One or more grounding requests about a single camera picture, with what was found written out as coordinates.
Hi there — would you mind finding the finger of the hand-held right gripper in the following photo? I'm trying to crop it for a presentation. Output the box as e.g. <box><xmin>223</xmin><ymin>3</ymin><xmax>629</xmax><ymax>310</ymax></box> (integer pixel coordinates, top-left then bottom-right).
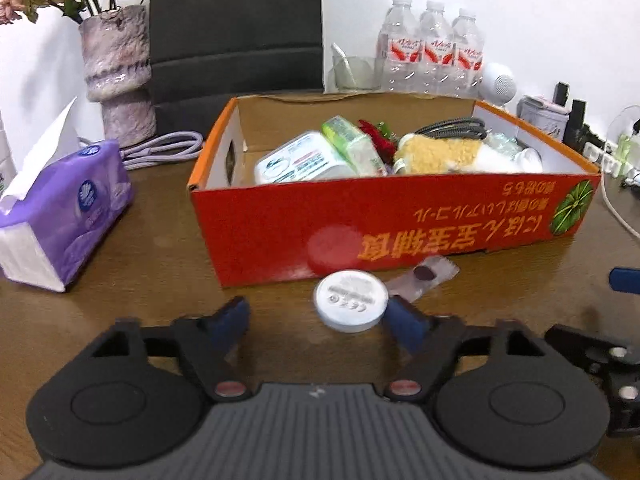
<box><xmin>544</xmin><ymin>324</ymin><xmax>640</xmax><ymax>438</ymax></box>
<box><xmin>609</xmin><ymin>266</ymin><xmax>640</xmax><ymax>295</ymax></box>

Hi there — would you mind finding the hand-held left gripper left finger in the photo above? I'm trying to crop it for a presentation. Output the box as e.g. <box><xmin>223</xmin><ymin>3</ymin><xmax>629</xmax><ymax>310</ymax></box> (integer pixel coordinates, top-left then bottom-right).
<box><xmin>90</xmin><ymin>296</ymin><xmax>253</xmax><ymax>401</ymax></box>

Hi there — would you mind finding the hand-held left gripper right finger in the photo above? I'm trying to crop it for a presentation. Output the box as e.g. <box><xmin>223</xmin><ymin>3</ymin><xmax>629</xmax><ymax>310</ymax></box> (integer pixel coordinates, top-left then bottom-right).
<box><xmin>382</xmin><ymin>295</ymin><xmax>546</xmax><ymax>401</ymax></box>

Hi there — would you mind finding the clear plastic sachet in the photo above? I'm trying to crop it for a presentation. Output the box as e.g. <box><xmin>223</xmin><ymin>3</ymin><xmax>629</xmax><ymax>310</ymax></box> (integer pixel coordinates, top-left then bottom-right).
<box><xmin>387</xmin><ymin>255</ymin><xmax>460</xmax><ymax>302</ymax></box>

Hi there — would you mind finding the white round device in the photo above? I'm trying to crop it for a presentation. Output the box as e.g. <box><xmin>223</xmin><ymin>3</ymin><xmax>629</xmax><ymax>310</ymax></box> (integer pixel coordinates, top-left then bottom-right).
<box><xmin>313</xmin><ymin>270</ymin><xmax>389</xmax><ymax>333</ymax></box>

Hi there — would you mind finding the red cardboard box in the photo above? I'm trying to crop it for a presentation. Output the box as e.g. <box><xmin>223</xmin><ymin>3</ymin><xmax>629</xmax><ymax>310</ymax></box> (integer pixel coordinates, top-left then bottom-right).
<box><xmin>187</xmin><ymin>92</ymin><xmax>602</xmax><ymax>288</ymax></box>

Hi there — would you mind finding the yellow plush cat paw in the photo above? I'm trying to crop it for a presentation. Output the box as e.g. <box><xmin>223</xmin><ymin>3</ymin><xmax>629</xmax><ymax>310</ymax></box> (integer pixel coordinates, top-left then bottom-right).
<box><xmin>392</xmin><ymin>132</ymin><xmax>486</xmax><ymax>175</ymax></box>

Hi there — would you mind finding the white plastic bottle with label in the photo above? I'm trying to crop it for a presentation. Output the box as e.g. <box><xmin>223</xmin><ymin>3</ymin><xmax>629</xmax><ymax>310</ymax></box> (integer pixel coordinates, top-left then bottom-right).
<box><xmin>254</xmin><ymin>131</ymin><xmax>358</xmax><ymax>186</ymax></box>

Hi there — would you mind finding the clear plastic bag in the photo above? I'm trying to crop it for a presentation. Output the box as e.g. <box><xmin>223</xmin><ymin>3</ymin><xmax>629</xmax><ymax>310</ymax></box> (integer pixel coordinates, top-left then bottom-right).
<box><xmin>484</xmin><ymin>130</ymin><xmax>523</xmax><ymax>157</ymax></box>

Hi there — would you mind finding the green packet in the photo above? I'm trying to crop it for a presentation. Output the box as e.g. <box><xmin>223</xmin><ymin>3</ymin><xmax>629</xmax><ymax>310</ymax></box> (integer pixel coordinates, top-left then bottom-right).
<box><xmin>321</xmin><ymin>116</ymin><xmax>390</xmax><ymax>177</ymax></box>

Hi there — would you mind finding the red artificial flower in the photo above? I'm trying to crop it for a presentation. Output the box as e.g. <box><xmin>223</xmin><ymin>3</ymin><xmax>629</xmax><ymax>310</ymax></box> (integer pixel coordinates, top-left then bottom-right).
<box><xmin>357</xmin><ymin>120</ymin><xmax>401</xmax><ymax>166</ymax></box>

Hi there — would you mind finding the black braided cable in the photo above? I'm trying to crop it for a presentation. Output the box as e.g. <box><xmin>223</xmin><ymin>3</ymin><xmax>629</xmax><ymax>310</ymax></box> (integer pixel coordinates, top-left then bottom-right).
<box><xmin>412</xmin><ymin>117</ymin><xmax>490</xmax><ymax>142</ymax></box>

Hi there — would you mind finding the white power strip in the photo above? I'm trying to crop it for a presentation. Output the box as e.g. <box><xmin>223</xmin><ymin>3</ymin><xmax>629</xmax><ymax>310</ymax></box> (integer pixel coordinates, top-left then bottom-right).
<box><xmin>584</xmin><ymin>141</ymin><xmax>623</xmax><ymax>177</ymax></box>

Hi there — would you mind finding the small green bottle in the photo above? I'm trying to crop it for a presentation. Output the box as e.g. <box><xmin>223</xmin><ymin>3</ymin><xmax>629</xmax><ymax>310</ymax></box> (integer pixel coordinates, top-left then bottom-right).
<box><xmin>616</xmin><ymin>132</ymin><xmax>637</xmax><ymax>177</ymax></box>

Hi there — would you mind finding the purple tissue pack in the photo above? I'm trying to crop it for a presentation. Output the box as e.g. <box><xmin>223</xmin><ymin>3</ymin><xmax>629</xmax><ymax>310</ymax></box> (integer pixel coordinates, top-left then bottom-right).
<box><xmin>0</xmin><ymin>96</ymin><xmax>135</xmax><ymax>293</ymax></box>

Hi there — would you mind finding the white round speaker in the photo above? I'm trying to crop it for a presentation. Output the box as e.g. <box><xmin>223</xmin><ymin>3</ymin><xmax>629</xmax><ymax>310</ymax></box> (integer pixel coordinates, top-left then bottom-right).
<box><xmin>477</xmin><ymin>62</ymin><xmax>518</xmax><ymax>107</ymax></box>

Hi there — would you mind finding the clear glass cup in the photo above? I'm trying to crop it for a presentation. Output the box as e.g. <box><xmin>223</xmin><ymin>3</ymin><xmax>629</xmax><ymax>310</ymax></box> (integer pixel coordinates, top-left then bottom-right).
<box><xmin>331</xmin><ymin>42</ymin><xmax>378</xmax><ymax>93</ymax></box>

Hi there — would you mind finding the purple stone vase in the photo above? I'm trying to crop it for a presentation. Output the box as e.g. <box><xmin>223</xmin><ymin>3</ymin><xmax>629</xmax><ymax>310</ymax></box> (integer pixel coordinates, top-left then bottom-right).
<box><xmin>79</xmin><ymin>5</ymin><xmax>157</xmax><ymax>148</ymax></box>

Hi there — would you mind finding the white milk jug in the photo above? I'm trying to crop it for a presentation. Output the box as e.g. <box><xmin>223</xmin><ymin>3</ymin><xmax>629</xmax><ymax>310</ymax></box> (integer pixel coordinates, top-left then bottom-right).
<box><xmin>0</xmin><ymin>110</ymin><xmax>16</xmax><ymax>196</ymax></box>

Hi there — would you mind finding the black paper bag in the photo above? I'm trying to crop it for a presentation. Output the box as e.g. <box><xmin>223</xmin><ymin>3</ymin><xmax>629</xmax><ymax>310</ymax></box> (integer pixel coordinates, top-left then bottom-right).
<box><xmin>147</xmin><ymin>0</ymin><xmax>325</xmax><ymax>138</ymax></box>

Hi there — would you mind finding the purple cable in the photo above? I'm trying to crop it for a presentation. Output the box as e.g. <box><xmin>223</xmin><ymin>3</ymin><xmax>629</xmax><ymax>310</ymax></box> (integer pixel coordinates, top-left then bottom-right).
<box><xmin>120</xmin><ymin>130</ymin><xmax>206</xmax><ymax>171</ymax></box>

